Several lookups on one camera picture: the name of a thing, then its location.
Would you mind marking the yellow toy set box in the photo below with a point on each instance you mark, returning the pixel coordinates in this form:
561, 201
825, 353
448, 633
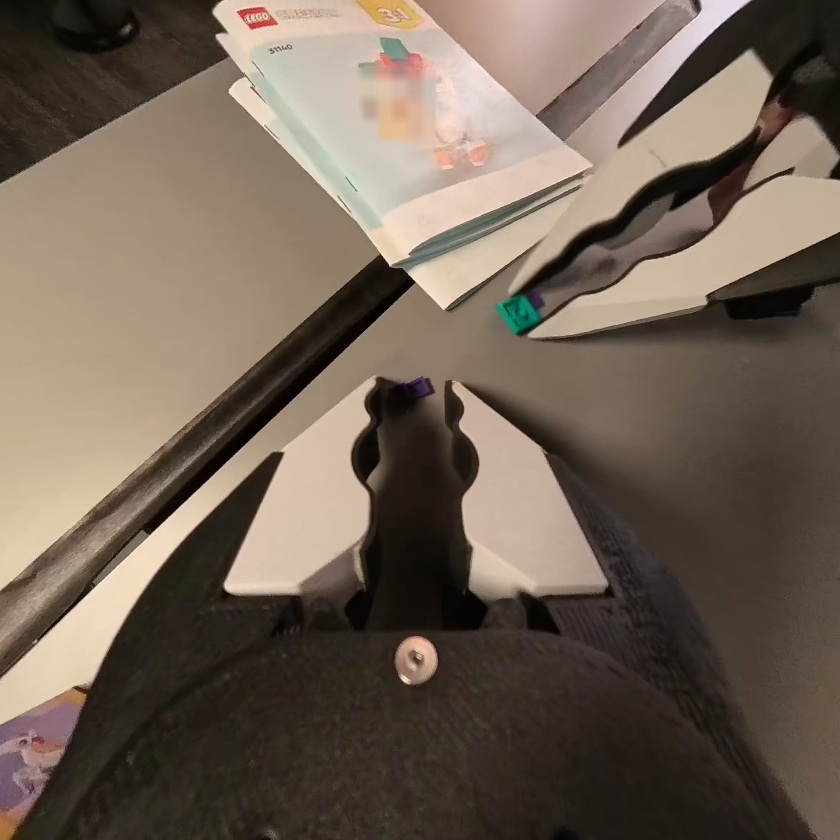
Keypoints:
33, 761

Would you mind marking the black stand base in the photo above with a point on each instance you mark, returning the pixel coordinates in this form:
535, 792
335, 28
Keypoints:
98, 23

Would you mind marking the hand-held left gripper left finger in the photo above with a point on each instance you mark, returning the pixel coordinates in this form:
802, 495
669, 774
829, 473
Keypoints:
302, 525

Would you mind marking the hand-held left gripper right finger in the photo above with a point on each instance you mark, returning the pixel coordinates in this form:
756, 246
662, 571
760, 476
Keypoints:
531, 525

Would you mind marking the instruction booklet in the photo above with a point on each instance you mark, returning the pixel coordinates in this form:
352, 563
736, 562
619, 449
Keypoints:
394, 144

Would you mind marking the green and purple brick cluster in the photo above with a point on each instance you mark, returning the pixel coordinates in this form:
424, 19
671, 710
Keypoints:
518, 315

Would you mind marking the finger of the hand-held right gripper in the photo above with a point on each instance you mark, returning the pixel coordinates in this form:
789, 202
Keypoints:
656, 151
689, 282

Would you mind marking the purple toy brick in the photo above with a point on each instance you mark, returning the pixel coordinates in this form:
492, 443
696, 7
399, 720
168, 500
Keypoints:
413, 389

